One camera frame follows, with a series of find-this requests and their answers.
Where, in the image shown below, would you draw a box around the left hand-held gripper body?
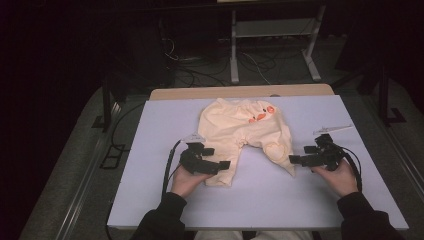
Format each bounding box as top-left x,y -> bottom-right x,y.
179,132 -> 222,176

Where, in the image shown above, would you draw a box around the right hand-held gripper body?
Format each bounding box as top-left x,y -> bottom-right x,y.
299,124 -> 354,172

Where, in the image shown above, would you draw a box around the cream baby pants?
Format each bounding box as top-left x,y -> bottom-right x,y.
196,97 -> 297,188

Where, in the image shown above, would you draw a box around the person's left hand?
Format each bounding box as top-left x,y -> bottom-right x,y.
170,164 -> 215,200

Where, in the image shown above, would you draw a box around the person's right hand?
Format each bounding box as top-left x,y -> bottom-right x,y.
311,159 -> 360,198

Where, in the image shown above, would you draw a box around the light wooden table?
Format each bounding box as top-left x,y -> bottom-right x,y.
148,83 -> 336,102

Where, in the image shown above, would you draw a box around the black metal stand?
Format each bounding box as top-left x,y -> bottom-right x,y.
377,61 -> 407,127
91,81 -> 124,133

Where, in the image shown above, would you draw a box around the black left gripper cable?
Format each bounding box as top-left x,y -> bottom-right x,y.
161,139 -> 184,202

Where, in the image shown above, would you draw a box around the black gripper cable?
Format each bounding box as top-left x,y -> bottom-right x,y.
339,145 -> 364,193
161,139 -> 184,202

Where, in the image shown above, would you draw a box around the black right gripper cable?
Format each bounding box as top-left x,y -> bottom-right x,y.
339,145 -> 364,193

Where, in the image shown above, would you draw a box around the metal floor rail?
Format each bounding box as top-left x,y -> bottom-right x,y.
61,101 -> 122,240
361,96 -> 424,198

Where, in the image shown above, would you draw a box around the tangle of floor cables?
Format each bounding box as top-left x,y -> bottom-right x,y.
162,37 -> 232,88

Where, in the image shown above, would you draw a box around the black floor bracket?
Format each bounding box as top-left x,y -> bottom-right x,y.
99,143 -> 127,170

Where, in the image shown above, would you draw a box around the white floor cable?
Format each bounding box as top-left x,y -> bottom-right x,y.
244,52 -> 272,85

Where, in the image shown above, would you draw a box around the white metal stand frame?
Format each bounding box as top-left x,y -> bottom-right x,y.
229,4 -> 326,85

